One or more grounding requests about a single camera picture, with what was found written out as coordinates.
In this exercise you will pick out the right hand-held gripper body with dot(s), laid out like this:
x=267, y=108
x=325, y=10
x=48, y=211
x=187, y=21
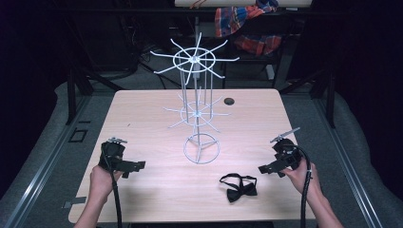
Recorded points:
x=287, y=152

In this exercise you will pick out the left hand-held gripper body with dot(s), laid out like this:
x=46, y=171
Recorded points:
x=111, y=155

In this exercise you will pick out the black bow tie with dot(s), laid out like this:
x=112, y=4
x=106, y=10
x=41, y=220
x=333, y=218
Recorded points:
x=238, y=187

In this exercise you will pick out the person's left hand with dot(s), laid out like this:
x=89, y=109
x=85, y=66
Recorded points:
x=100, y=183

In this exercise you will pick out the person's right hand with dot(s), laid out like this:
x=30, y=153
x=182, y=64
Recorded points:
x=301, y=179

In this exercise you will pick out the black tape rectangle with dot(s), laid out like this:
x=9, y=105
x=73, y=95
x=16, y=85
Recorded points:
x=78, y=135

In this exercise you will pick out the grey tape strip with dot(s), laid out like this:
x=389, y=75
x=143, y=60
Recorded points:
x=74, y=202

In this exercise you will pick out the plaid cloth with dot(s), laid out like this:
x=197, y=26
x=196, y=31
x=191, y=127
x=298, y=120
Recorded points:
x=245, y=22

